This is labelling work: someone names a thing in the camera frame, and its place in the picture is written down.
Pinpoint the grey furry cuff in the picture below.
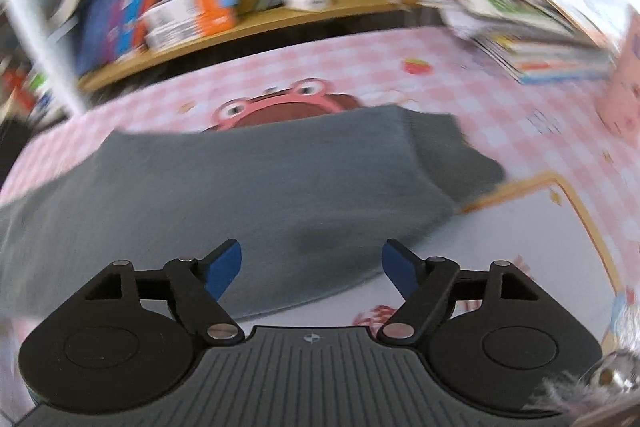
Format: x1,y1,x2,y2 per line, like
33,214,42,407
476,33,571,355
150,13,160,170
525,348,640,427

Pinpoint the grey knit garment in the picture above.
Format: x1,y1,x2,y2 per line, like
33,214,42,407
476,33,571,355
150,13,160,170
0,104,507,324

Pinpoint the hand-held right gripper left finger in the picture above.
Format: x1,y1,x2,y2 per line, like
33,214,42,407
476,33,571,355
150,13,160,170
82,238,246,348

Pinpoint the wooden bookshelf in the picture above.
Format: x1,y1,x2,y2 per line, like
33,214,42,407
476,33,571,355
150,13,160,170
12,0,441,94

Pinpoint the pink checked cartoon table mat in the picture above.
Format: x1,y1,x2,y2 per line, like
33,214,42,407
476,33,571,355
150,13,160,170
0,26,640,427

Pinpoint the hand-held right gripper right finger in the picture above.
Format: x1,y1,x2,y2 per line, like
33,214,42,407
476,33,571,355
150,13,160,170
376,238,544,348

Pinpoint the stack of booklets and magazines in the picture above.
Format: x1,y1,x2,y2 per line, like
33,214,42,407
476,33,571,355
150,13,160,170
427,0,622,86

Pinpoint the white charger plug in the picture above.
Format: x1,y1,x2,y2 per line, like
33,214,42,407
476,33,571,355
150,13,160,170
284,0,334,12

